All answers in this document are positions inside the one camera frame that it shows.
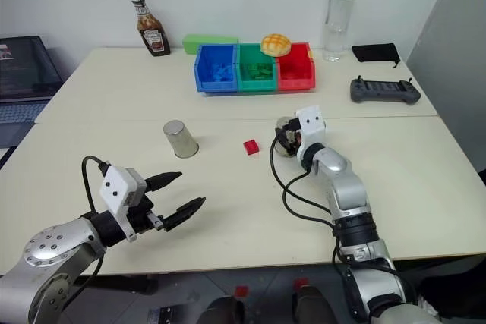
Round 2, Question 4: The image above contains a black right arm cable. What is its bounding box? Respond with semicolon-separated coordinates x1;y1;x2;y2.
269;136;342;264

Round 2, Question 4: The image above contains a light green rectangular box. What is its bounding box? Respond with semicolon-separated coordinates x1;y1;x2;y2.
181;33;240;55

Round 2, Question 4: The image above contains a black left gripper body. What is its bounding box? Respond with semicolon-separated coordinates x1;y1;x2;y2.
127;193;166;234

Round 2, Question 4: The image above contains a grey handheld remote controller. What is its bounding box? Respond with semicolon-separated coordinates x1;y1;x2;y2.
349;75;421;105

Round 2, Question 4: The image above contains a clear bottle with green lid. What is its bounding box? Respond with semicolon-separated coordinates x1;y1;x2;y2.
322;0;361;63

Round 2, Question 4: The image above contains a pile of green toy blocks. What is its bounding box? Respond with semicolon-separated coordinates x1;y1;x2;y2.
245;61;273;80

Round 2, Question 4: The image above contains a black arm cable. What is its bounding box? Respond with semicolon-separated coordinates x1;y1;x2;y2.
80;155;112;212
269;136;342;264

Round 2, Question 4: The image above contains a black fabric pouch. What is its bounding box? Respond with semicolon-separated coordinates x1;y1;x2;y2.
352;42;401;69

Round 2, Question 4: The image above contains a green plastic bin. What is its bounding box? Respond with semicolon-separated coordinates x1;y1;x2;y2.
237;42;279;94

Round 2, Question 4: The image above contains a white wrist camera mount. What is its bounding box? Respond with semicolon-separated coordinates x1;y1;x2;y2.
99;165;147;244
295;105;327;160

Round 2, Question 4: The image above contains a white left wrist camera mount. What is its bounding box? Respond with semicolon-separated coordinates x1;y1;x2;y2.
99;165;147;244

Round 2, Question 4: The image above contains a grey partition panel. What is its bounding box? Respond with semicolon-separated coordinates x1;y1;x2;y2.
405;0;486;175

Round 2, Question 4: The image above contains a grey laptop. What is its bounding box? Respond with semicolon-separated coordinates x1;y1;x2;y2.
0;35;65;149

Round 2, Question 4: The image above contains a red plastic bin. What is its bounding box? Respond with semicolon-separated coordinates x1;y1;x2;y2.
276;42;317;93

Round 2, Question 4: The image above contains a small red toy block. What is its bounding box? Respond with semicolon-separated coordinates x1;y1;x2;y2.
243;139;262;156

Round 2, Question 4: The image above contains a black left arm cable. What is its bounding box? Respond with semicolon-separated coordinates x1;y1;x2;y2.
80;155;112;212

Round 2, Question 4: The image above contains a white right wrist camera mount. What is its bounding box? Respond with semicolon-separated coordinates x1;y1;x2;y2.
295;105;327;160

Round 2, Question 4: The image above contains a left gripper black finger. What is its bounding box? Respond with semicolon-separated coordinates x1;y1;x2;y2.
163;197;207;231
145;171;184;193

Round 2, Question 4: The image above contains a dark rounded shape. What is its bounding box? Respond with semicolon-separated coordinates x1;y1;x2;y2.
290;286;346;324
196;295;248;324

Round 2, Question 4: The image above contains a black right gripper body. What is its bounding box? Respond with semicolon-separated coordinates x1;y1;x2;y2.
282;118;305;157

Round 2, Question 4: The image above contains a yellow melon bread bun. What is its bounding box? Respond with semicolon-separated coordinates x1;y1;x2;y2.
260;33;293;57

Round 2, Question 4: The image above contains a pile of blue toy blocks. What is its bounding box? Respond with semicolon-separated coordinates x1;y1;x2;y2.
211;61;235;82

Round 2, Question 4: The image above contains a blue plastic bin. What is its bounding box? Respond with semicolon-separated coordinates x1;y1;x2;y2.
194;43;241;94

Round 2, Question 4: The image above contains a brown sauce bottle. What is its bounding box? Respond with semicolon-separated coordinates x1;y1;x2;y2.
128;0;172;58

